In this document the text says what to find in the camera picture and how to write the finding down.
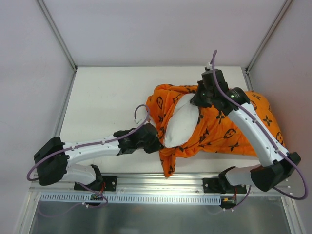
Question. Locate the white slotted cable duct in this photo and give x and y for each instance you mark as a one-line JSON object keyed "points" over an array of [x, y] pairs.
{"points": [[136, 199]]}

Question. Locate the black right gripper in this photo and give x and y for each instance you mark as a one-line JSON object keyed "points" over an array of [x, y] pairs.
{"points": [[199, 98]]}

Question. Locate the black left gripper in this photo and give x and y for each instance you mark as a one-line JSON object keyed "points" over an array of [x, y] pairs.
{"points": [[153, 140]]}

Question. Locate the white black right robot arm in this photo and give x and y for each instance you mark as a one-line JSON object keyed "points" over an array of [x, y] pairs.
{"points": [[276, 163]]}

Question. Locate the aluminium left frame post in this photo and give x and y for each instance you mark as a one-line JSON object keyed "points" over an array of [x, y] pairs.
{"points": [[48, 16]]}

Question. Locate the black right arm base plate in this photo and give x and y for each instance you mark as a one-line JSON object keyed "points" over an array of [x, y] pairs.
{"points": [[213, 185]]}

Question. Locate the orange patterned plush pillowcase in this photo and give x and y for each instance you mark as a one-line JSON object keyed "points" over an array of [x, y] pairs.
{"points": [[214, 132]]}

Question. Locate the white pillow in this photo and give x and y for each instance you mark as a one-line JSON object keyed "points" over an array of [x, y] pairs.
{"points": [[182, 123]]}

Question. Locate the aluminium right frame post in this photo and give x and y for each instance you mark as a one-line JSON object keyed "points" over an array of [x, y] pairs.
{"points": [[269, 34]]}

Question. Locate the aluminium front rail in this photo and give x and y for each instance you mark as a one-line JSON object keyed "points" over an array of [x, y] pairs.
{"points": [[156, 183]]}

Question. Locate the aluminium frame post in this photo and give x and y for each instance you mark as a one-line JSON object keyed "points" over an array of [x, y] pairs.
{"points": [[269, 34], [48, 16]]}

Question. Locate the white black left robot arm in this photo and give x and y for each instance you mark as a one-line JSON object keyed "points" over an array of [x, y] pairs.
{"points": [[61, 161]]}

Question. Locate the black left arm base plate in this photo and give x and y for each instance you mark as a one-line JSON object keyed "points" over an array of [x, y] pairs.
{"points": [[106, 182]]}

